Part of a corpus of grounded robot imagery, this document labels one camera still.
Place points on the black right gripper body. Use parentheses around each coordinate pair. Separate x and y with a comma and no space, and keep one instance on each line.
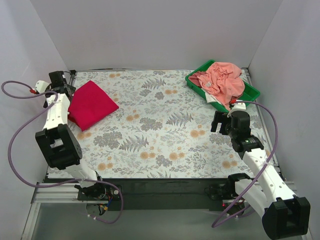
(220,122)

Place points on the floral patterned table mat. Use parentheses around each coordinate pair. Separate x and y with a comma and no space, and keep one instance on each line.
(162,129)

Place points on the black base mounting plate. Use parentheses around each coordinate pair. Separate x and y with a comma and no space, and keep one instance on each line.
(174,193)

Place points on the aluminium front frame rail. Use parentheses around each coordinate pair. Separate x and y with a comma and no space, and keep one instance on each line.
(61,212)

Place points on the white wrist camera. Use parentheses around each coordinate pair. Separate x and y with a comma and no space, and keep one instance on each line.
(40,87)
(236,105)

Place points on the dusty rose t shirt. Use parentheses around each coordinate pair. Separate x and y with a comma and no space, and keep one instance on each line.
(194,78)

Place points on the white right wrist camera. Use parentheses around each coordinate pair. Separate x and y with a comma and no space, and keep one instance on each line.
(236,105)

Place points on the white garment in bin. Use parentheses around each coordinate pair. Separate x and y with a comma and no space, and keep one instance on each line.
(210,98)

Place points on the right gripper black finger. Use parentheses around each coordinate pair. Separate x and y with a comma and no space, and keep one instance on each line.
(216,120)
(224,120)

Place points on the salmon pink t shirt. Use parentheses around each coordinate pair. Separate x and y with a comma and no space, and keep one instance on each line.
(222,80)

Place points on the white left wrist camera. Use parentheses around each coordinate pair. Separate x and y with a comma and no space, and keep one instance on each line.
(40,87)

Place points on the magenta t shirt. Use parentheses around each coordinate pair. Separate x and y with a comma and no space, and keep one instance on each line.
(89,105)

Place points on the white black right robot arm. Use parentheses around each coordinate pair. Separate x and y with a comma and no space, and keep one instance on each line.
(267,185)

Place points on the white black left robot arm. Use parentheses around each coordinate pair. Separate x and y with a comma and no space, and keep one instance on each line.
(56,141)

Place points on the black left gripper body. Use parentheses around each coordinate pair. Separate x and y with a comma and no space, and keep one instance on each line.
(68,89)

